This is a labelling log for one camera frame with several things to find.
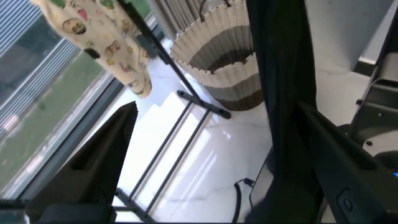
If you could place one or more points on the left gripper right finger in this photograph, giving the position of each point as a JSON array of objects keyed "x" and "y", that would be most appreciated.
[{"x": 351, "y": 180}]

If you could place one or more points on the cream printed garment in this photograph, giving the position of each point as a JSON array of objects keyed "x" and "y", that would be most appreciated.
[{"x": 105, "y": 40}]

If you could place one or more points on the black clothes rack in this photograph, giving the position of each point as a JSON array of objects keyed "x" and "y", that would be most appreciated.
[{"x": 203, "y": 104}]

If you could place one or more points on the white laundry basket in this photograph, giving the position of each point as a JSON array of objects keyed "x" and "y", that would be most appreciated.
[{"x": 217, "y": 46}]

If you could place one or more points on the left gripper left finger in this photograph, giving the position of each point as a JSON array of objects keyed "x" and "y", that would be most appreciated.
[{"x": 90, "y": 174}]

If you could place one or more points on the beige curtain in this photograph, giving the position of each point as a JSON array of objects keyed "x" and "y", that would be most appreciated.
[{"x": 174, "y": 12}]

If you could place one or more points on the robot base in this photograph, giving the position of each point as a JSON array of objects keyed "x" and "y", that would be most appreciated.
[{"x": 382, "y": 118}]

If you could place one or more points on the window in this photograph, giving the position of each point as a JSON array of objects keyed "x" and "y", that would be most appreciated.
[{"x": 37, "y": 109}]

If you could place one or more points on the black garment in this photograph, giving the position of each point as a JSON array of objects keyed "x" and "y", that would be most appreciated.
[{"x": 280, "y": 77}]

